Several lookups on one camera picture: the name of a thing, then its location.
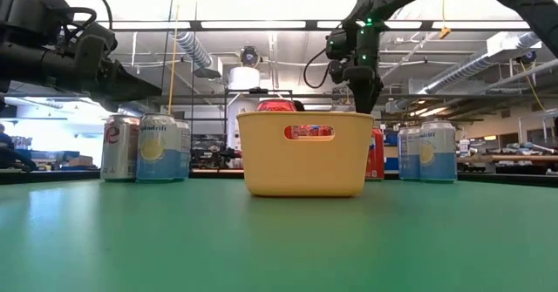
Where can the large silver ceiling duct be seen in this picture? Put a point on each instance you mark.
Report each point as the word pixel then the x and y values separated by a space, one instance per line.
pixel 479 61

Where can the round black ceiling device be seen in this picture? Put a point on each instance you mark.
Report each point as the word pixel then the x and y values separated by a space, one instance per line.
pixel 249 56

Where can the silver flexible ventilation duct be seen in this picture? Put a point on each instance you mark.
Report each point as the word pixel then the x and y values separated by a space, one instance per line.
pixel 194 50

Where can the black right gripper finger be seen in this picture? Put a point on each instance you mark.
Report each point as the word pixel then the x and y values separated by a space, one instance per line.
pixel 372 93
pixel 358 93

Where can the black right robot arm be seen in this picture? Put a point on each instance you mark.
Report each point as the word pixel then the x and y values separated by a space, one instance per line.
pixel 523 4

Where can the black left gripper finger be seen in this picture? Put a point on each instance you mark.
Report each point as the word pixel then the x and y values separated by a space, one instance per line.
pixel 126 85
pixel 122 105

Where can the wooden workbench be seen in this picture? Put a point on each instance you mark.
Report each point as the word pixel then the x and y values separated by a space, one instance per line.
pixel 514 157

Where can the person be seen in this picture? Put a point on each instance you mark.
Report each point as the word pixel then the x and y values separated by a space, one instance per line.
pixel 5 139

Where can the blue crates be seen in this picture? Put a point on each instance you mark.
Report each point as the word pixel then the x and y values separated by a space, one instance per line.
pixel 56 154

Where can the black dome camera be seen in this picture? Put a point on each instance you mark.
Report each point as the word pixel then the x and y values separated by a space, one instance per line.
pixel 527 56

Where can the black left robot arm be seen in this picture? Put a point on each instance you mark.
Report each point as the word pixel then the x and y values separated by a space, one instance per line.
pixel 35 56

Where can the yellow plastic bin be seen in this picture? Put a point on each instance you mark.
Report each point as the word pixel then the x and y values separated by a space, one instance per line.
pixel 305 165

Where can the silver Diet Coke can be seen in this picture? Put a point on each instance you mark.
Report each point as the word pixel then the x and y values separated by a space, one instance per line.
pixel 120 152

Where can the yellow hanging hook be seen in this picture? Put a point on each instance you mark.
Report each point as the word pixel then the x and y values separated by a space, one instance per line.
pixel 444 32

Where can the black curved object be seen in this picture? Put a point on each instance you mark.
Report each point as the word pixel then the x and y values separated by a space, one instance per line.
pixel 22 163

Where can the white cylindrical tank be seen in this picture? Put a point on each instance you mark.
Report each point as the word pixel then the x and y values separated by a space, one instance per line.
pixel 244 78

